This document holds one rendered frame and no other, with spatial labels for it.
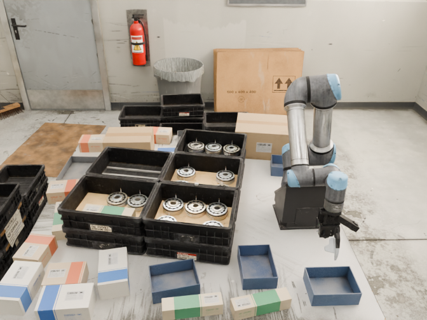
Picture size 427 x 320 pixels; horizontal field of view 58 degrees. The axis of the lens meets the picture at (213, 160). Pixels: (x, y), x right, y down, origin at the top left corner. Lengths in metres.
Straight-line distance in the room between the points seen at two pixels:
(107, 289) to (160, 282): 0.23
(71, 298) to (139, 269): 0.33
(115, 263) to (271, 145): 1.29
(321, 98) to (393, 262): 1.69
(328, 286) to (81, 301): 1.03
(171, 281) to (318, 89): 1.05
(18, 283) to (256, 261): 1.02
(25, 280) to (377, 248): 2.37
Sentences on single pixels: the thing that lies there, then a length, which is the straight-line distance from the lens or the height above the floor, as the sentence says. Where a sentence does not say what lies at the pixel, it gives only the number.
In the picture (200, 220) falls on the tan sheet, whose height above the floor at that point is 0.83.
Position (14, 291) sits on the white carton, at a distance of 1.80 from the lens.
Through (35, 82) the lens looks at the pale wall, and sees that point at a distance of 5.26.
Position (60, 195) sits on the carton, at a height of 0.75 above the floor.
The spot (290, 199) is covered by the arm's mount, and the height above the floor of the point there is 0.90.
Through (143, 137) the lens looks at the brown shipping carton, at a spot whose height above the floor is 0.86.
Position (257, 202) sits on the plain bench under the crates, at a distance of 2.21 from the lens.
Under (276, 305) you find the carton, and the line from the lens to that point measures 1.68.
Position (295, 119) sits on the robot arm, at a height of 1.34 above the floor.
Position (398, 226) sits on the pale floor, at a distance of 3.46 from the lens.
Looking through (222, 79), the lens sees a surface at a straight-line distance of 4.68.
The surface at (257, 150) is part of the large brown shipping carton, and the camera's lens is 2.57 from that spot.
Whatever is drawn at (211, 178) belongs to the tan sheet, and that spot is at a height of 0.83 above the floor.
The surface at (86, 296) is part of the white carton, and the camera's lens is 1.68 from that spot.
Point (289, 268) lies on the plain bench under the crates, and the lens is 1.87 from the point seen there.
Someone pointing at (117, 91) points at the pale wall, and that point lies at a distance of 5.05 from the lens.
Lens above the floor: 2.04
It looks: 31 degrees down
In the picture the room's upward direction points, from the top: 1 degrees clockwise
